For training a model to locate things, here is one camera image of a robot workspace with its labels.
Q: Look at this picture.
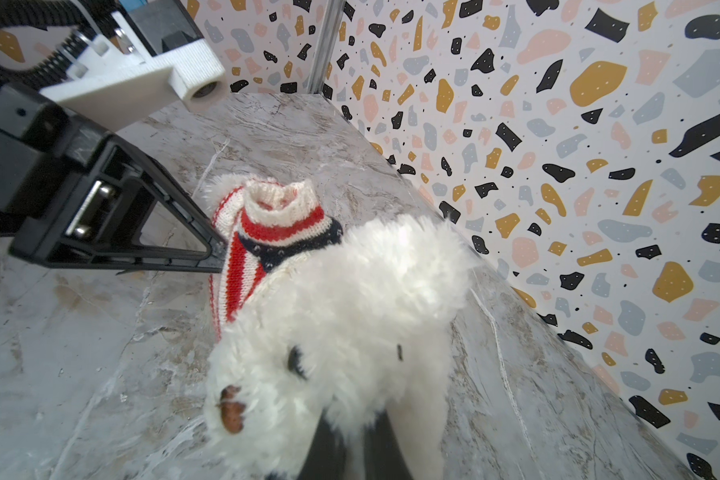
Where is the white plush teddy bear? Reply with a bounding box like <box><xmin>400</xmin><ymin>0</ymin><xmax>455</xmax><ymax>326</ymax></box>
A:
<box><xmin>200</xmin><ymin>173</ymin><xmax>478</xmax><ymax>480</ymax></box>

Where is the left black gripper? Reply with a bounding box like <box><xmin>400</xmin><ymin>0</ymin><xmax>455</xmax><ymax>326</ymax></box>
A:
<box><xmin>0</xmin><ymin>85</ymin><xmax>227</xmax><ymax>273</ymax></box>

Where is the right aluminium corner post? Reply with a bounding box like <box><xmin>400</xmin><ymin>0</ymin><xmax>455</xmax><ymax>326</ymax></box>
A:
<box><xmin>304</xmin><ymin>0</ymin><xmax>346</xmax><ymax>94</ymax></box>

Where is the black corrugated cable conduit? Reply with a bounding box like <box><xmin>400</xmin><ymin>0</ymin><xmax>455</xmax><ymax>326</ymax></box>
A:
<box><xmin>0</xmin><ymin>0</ymin><xmax>121</xmax><ymax>91</ymax></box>

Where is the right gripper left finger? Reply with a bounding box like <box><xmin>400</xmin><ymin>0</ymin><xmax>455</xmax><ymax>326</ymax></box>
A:
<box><xmin>297</xmin><ymin>415</ymin><xmax>345</xmax><ymax>480</ymax></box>

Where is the red white striped knit sweater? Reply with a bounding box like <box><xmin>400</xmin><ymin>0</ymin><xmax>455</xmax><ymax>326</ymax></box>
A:
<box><xmin>206</xmin><ymin>174</ymin><xmax>343</xmax><ymax>336</ymax></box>

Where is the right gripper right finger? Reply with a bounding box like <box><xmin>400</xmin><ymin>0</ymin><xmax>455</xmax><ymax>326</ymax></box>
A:
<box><xmin>363</xmin><ymin>411</ymin><xmax>413</xmax><ymax>480</ymax></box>

